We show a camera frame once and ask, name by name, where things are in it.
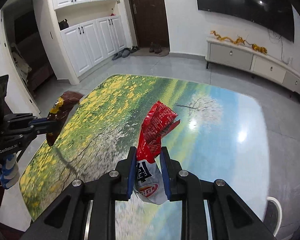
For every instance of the dark brown entrance door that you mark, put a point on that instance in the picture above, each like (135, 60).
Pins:
(150, 22)

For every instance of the red snack wrapper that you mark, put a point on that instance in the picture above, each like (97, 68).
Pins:
(149, 185)

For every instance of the grey slippers pair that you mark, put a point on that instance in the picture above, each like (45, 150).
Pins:
(125, 52)

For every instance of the white round trash bin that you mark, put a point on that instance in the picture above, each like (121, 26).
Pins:
(273, 215)

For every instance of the wall mounted black television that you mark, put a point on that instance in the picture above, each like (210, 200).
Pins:
(275, 15)

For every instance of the golden dragon ornament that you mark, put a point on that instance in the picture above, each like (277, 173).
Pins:
(237, 41)

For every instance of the brown shoes on doormat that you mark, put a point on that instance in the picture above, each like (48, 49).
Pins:
(155, 48)

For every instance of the white shoe cabinet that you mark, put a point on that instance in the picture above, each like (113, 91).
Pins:
(92, 32)

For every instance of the left blue gloved hand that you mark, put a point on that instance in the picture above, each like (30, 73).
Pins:
(9, 171)

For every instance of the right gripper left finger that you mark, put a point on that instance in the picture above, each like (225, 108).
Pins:
(87, 210)

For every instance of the white TV cabinet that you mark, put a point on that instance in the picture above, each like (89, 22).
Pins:
(254, 62)

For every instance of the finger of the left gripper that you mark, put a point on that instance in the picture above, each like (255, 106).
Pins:
(44, 126)

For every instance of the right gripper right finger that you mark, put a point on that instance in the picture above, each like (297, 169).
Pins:
(210, 210)

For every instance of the golden tiger ornament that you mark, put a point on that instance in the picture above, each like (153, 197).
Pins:
(260, 49)

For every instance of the brown chip bag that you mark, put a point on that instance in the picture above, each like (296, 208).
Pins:
(59, 114)

